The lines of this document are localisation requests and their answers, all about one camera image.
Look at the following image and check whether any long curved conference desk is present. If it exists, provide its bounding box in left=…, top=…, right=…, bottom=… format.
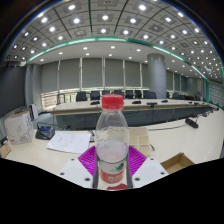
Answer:
left=49, top=98, right=218, bottom=131

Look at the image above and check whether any group of round ceiling lights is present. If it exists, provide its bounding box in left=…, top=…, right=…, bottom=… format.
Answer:
left=9, top=0, right=224, bottom=74

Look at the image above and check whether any white printed paper sheet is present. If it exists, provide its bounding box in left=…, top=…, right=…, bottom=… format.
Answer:
left=45, top=131, right=93, bottom=155

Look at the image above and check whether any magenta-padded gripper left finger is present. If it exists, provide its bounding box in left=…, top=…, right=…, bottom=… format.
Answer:
left=57, top=145, right=100, bottom=190

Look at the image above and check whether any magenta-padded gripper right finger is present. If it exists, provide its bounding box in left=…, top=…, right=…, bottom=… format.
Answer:
left=126, top=145, right=169, bottom=190

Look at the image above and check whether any open brown cardboard box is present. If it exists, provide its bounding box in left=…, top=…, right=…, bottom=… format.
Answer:
left=160, top=152, right=196, bottom=175

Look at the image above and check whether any clear red-capped water bottle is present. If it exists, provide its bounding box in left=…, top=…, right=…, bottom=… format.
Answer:
left=91, top=94, right=134, bottom=190

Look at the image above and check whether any black elongated table device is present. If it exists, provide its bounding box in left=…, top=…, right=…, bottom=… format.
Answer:
left=184, top=117, right=200, bottom=130

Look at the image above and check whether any beige cardboard box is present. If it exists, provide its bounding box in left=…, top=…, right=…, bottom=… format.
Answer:
left=128, top=127, right=153, bottom=158

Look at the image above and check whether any white printed carton box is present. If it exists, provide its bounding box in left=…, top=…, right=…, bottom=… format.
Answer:
left=3, top=110, right=35, bottom=146

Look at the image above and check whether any row of black office chairs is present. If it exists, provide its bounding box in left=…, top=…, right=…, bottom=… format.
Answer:
left=75, top=88, right=184, bottom=103

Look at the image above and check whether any black flat desk device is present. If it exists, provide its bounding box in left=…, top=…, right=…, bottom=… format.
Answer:
left=34, top=122, right=56, bottom=141

